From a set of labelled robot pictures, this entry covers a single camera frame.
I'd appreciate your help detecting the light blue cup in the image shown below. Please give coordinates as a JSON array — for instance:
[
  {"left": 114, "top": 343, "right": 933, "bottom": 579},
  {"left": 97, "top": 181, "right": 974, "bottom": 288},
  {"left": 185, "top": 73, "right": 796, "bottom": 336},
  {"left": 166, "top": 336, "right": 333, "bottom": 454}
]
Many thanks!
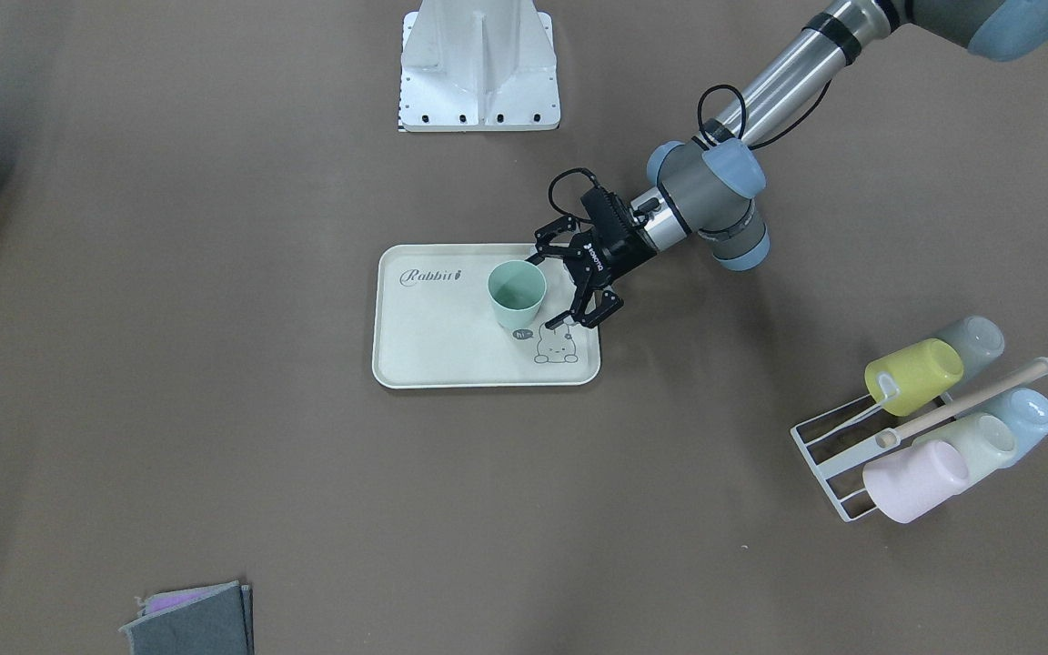
[{"left": 982, "top": 388, "right": 1048, "bottom": 470}]

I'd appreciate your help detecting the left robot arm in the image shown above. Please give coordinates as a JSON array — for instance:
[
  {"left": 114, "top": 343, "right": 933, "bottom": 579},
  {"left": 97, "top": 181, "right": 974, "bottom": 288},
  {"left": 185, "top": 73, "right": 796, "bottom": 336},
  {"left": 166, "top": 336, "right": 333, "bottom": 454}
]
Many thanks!
[{"left": 529, "top": 1, "right": 1048, "bottom": 330}]

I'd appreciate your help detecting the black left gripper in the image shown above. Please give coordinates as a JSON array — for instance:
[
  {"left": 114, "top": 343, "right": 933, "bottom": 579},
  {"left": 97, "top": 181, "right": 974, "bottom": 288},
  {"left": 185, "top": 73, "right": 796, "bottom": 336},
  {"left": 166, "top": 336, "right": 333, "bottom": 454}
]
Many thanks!
[{"left": 531, "top": 185, "right": 660, "bottom": 330}]

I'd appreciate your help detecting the cream white cup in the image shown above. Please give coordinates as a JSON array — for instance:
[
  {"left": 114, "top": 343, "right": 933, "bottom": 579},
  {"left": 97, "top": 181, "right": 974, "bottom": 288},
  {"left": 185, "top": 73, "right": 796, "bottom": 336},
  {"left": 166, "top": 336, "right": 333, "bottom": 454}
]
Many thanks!
[{"left": 913, "top": 411, "right": 1018, "bottom": 488}]

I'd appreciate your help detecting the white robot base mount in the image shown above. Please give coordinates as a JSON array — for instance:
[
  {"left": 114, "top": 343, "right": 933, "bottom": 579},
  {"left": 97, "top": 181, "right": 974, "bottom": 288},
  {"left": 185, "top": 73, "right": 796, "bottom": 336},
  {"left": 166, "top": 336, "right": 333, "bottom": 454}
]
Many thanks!
[{"left": 397, "top": 1, "right": 561, "bottom": 133}]

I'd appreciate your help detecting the white wire cup rack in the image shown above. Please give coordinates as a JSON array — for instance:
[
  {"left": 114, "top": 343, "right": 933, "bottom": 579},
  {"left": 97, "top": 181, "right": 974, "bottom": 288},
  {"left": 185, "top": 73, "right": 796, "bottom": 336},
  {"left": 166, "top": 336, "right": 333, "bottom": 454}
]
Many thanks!
[{"left": 791, "top": 357, "right": 1048, "bottom": 522}]

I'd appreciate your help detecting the yellow cup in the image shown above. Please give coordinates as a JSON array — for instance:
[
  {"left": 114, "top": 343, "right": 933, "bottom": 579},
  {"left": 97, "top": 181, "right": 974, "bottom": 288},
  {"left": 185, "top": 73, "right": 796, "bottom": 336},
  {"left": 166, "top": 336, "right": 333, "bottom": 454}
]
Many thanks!
[{"left": 864, "top": 339, "right": 964, "bottom": 416}]

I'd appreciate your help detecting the cream rabbit tray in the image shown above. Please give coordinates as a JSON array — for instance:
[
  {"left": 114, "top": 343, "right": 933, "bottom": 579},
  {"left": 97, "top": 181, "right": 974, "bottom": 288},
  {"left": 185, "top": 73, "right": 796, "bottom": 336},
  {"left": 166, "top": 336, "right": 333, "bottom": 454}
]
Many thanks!
[{"left": 373, "top": 242, "right": 601, "bottom": 389}]

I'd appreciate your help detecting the grey folded cloth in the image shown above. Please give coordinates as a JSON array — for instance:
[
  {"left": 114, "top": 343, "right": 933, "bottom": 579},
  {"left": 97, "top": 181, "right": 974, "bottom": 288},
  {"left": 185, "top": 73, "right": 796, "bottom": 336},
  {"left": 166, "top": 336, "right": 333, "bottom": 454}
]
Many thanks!
[{"left": 119, "top": 580, "right": 255, "bottom": 654}]

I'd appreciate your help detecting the pink cup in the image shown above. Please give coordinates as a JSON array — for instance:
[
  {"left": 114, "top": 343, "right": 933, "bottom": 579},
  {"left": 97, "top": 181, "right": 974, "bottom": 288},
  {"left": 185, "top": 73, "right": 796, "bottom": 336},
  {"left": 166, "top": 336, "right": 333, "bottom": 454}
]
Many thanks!
[{"left": 863, "top": 439, "right": 970, "bottom": 525}]

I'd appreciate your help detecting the grey-blue cup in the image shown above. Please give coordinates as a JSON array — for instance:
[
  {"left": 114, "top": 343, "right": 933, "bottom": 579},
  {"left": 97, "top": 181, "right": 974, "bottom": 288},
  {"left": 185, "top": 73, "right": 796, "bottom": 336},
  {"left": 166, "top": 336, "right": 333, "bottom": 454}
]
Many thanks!
[{"left": 931, "top": 315, "right": 1006, "bottom": 383}]

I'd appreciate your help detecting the green cup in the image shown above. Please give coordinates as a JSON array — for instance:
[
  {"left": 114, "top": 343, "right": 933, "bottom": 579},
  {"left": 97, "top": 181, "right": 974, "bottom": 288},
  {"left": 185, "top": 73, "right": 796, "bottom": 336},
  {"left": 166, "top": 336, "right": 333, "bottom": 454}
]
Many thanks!
[{"left": 487, "top": 260, "right": 548, "bottom": 330}]

